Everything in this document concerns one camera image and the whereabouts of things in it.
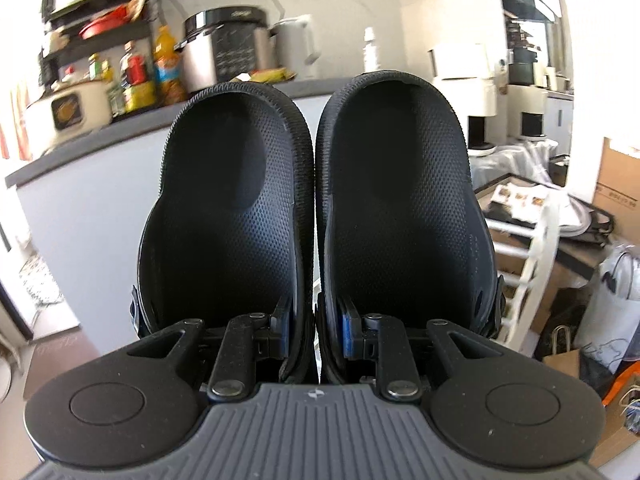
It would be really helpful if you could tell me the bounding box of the round white lid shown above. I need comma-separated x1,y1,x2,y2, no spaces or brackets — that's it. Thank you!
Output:
564,195,617,237

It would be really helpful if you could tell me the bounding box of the dark range hood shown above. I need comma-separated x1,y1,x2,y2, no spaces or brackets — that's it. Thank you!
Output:
497,0,562,25

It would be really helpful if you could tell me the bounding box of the yellow snack packet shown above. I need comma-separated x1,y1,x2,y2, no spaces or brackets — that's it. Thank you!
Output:
249,67,299,84

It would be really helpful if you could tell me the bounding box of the cardboard box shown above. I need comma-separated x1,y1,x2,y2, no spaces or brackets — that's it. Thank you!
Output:
591,137,640,217

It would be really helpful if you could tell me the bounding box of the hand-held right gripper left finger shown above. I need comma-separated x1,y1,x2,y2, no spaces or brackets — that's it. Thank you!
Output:
127,297,292,402

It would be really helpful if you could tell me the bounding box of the black wall shelf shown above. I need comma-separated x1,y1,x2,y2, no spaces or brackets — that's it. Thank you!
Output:
40,0,157,87

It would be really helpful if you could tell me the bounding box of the white electric kettle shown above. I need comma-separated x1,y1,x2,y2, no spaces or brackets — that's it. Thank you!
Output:
271,15,322,80

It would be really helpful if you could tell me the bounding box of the grey countertop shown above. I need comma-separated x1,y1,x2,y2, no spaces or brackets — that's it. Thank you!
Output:
5,77,361,187

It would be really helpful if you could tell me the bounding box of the grey plastic bag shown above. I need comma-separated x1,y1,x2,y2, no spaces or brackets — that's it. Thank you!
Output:
470,139,558,188

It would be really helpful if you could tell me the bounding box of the black and silver pressure cooker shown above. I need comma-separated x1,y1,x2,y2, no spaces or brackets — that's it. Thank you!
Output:
181,6,273,95

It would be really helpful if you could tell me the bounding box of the white coffee machine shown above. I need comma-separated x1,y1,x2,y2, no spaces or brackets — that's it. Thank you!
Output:
429,42,500,157

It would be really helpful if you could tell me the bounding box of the brown doormat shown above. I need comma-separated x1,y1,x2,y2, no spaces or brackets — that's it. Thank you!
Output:
24,332,103,401

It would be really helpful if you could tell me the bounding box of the white rice cooker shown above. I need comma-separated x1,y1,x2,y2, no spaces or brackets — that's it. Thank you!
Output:
25,80,113,157

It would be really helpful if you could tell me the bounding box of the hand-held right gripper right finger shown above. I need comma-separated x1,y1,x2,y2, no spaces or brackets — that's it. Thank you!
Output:
338,309,503,402

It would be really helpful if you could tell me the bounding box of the red bowl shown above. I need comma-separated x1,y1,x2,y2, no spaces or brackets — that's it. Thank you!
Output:
79,5,135,40

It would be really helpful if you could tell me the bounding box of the orange juice bottle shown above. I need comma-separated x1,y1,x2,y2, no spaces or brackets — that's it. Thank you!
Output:
152,25,190,107

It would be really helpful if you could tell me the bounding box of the orange plastic object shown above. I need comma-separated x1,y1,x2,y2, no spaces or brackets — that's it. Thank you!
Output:
601,359,640,408

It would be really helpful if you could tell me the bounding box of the dark grey buckle clog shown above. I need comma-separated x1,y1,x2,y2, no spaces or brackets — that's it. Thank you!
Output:
314,72,506,386
131,81,317,385

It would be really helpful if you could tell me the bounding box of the white plastic bag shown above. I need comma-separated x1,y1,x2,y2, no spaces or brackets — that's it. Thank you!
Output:
574,245,640,373

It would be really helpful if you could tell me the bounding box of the white plastic bottle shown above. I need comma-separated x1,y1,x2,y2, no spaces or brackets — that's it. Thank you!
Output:
362,27,385,74

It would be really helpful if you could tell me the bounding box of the brown paper bag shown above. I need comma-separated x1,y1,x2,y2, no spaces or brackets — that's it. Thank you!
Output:
541,325,585,380

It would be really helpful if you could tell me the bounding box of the red label sauce bottle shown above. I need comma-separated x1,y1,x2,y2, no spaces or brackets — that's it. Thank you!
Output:
120,42,157,112

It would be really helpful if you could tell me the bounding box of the white shoe rack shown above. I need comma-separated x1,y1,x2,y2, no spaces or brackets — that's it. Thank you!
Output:
492,200,562,352

